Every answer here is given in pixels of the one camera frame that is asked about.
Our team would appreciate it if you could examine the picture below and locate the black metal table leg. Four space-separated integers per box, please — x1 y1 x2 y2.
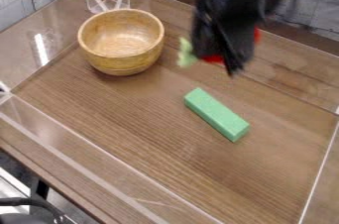
34 179 49 199

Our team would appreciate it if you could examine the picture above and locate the clear acrylic tray wall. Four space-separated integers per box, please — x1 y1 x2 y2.
0 0 339 224

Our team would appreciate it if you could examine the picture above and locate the red plush fruit green leaf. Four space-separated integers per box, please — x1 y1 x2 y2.
176 26 261 69

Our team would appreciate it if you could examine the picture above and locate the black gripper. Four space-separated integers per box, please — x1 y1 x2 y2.
190 0 297 76

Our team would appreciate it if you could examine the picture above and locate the green rectangular block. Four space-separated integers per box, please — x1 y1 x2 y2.
184 88 250 143

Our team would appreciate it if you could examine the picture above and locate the wooden bowl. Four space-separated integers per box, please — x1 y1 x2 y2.
77 9 164 76

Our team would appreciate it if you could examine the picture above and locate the clear acrylic corner bracket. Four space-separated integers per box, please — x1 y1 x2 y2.
85 0 130 14

